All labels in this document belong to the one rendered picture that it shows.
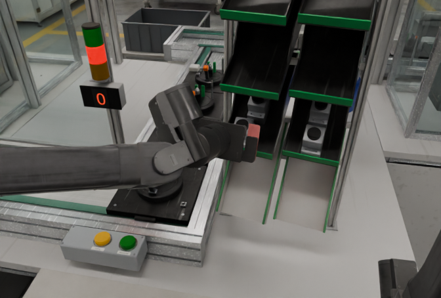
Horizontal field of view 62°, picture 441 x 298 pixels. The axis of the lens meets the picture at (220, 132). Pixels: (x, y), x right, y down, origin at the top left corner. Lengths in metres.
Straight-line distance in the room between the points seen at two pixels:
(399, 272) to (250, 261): 0.50
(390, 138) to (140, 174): 1.31
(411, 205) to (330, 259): 0.75
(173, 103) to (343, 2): 0.41
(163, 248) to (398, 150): 1.00
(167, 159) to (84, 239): 0.59
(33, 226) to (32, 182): 0.72
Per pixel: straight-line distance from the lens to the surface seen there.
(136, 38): 3.05
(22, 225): 1.22
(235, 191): 1.02
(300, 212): 1.02
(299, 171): 1.02
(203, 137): 0.55
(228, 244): 1.12
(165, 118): 0.55
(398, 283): 0.68
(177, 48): 2.21
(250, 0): 0.80
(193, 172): 1.18
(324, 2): 0.80
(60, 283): 1.13
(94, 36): 1.08
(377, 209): 1.32
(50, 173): 0.49
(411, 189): 1.74
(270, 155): 0.87
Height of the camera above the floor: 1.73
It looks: 34 degrees down
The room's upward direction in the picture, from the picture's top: straight up
